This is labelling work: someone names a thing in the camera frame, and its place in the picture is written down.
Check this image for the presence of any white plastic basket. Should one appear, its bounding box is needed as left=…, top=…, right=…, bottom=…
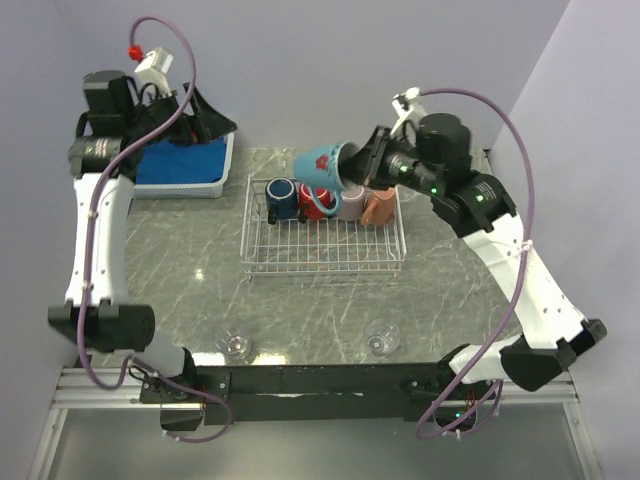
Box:
left=134, top=133, right=235, bottom=199

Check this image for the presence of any blue cloth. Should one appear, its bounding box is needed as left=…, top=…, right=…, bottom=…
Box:
left=136, top=139, right=226, bottom=185

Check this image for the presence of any light blue white mug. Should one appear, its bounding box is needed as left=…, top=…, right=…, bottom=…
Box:
left=293, top=142, right=359, bottom=216

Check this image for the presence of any white wire dish rack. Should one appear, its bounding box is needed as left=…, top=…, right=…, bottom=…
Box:
left=240, top=176, right=407, bottom=276

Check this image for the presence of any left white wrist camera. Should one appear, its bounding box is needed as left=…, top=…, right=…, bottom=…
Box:
left=134, top=47, right=174, bottom=96

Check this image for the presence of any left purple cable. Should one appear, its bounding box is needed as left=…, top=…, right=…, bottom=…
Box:
left=77, top=16, right=236, bottom=445

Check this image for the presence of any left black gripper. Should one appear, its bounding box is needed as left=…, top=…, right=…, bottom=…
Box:
left=126, top=81, right=238, bottom=148

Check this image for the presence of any pink floral mug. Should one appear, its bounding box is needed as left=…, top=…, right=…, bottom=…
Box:
left=361, top=188, right=396, bottom=226

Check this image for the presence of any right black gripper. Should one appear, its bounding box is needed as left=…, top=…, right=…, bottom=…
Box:
left=331, top=126, right=438, bottom=197

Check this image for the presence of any clear glass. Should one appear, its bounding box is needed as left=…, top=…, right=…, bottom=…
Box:
left=215, top=325, right=253, bottom=363
left=363, top=319, right=401, bottom=357

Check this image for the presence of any red mug black handle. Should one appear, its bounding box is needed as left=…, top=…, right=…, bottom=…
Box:
left=297, top=183, right=335, bottom=223

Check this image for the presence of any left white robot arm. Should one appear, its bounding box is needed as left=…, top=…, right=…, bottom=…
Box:
left=47, top=70, right=236, bottom=402

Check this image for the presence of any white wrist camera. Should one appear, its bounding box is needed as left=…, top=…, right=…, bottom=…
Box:
left=391, top=87, right=427, bottom=136
left=134, top=47, right=174, bottom=96

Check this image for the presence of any mauve mug black handle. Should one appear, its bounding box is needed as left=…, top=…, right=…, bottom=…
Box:
left=337, top=186, right=366, bottom=221

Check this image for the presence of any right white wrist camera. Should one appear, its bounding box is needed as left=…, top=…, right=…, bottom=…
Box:
left=391, top=87, right=427, bottom=136

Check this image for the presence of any dark blue mug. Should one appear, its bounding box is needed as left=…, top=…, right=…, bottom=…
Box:
left=265, top=178, right=299, bottom=225

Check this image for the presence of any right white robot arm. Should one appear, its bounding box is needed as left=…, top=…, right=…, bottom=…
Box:
left=338, top=113, right=607, bottom=399

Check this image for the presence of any black base beam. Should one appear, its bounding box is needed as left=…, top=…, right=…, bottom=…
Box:
left=129, top=363, right=453, bottom=432

